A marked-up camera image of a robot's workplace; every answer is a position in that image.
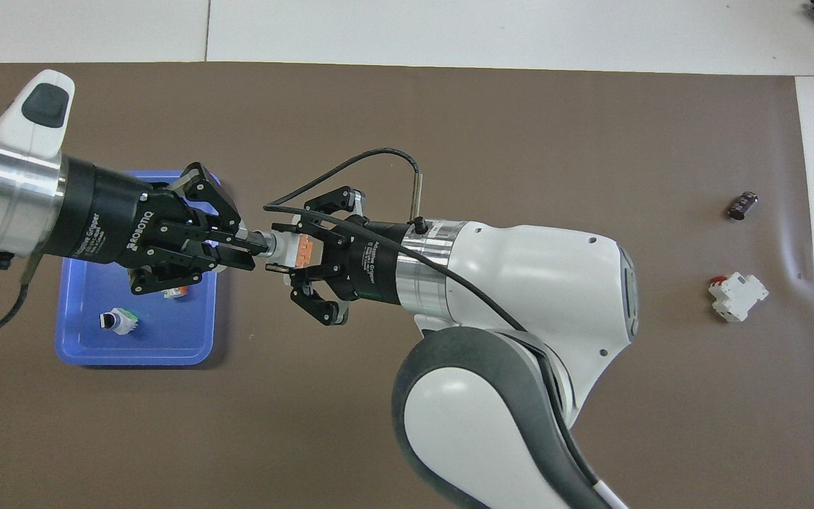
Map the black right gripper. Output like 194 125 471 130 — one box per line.
265 185 410 328

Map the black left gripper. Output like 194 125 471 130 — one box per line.
47 156 271 297

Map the white circuit breaker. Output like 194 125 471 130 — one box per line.
708 272 769 323

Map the white green rotary switch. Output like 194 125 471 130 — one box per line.
99 308 141 336

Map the blue plastic tray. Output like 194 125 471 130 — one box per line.
54 170 223 367

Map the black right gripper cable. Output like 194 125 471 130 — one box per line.
263 148 528 333

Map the small black terminal block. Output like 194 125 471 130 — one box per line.
726 191 761 221

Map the brown table mat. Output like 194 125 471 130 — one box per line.
0 62 814 509

